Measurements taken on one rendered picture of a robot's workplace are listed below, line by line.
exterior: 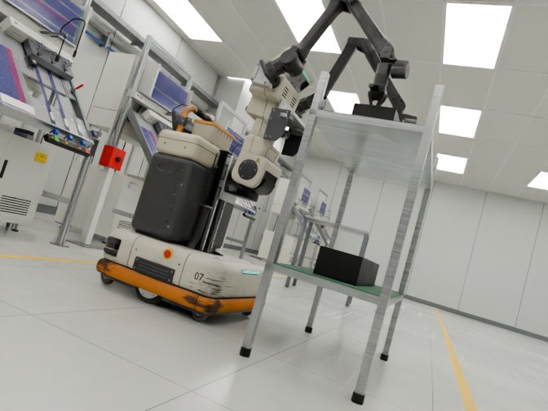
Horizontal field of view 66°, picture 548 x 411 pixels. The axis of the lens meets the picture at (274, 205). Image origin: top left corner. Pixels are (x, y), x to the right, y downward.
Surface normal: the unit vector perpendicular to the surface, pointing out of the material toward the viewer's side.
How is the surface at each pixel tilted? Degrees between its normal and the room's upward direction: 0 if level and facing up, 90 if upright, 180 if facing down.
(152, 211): 90
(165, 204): 90
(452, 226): 90
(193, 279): 90
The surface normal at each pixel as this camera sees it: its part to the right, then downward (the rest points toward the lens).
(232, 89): -0.34, -0.18
